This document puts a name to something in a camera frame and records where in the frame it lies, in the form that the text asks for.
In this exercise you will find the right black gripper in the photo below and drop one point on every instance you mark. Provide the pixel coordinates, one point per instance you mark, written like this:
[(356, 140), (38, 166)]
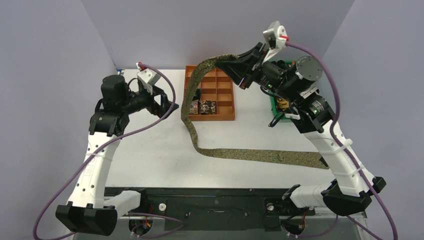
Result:
[(251, 69)]

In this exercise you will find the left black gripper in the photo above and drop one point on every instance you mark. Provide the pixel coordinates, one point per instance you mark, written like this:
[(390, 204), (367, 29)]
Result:
[(154, 107)]

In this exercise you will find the olive floral patterned tie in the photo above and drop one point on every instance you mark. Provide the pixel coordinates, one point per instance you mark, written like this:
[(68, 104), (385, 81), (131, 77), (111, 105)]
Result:
[(248, 136)]

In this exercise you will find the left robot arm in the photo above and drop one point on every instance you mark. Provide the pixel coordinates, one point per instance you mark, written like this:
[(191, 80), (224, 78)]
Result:
[(86, 210)]

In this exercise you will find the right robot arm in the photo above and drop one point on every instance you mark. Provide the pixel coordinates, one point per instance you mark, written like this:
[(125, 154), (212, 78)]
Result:
[(353, 187)]

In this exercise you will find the rolled dotted colourful tie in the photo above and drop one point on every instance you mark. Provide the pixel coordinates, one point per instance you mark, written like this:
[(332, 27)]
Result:
[(194, 107)]

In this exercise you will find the rolled dark green tie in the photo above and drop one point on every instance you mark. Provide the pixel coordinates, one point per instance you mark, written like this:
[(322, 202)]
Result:
[(197, 94)]

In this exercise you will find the orange compartment tray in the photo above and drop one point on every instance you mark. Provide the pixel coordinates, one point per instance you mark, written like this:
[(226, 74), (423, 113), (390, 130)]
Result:
[(215, 86)]

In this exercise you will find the rolled black floral tie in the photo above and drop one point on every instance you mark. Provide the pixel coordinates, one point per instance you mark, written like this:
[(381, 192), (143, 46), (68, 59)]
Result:
[(207, 107)]

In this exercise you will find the green plastic bin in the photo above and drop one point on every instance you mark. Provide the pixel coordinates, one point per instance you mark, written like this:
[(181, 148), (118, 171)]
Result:
[(278, 109)]

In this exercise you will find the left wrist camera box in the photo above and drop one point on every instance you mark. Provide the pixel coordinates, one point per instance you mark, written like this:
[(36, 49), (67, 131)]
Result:
[(147, 77)]

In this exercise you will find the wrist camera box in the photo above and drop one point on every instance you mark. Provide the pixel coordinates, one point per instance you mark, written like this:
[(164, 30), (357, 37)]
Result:
[(275, 40), (147, 77)]

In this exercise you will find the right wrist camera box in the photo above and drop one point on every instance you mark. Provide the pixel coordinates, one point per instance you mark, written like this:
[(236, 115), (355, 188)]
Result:
[(275, 40)]

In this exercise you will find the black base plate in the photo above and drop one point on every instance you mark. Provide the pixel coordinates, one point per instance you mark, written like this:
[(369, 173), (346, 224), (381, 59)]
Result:
[(213, 208)]

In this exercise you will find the aluminium frame rail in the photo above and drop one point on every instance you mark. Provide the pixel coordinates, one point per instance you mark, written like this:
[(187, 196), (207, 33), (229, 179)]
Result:
[(317, 228)]

